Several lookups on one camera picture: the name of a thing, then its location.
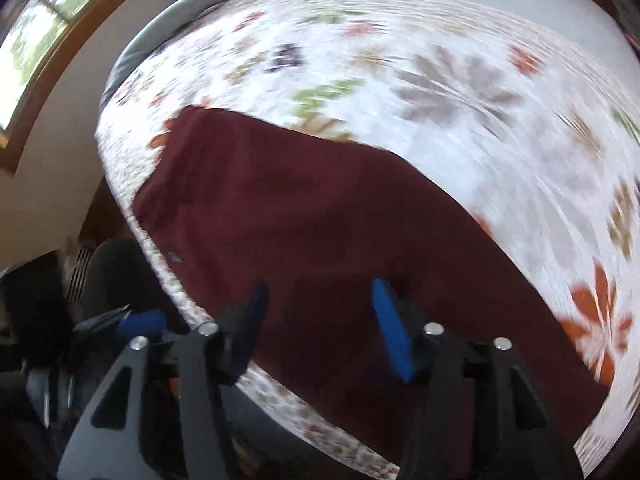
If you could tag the floral quilted bedspread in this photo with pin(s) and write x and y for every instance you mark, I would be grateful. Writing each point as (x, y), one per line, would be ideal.
(450, 135)

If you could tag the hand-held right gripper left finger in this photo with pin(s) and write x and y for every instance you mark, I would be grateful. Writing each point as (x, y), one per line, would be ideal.
(252, 310)

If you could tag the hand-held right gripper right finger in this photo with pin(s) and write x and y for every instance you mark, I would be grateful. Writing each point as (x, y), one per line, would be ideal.
(392, 330)

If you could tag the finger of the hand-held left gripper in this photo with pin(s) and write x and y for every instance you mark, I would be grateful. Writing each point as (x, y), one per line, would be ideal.
(100, 321)
(142, 322)

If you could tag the wood framed window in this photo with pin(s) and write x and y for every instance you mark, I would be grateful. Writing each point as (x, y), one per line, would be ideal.
(50, 20)

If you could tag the maroon pants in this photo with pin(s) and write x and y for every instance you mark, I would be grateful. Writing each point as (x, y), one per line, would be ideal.
(325, 220)

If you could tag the light blue duvet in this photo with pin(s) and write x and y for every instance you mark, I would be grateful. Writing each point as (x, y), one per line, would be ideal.
(200, 5)

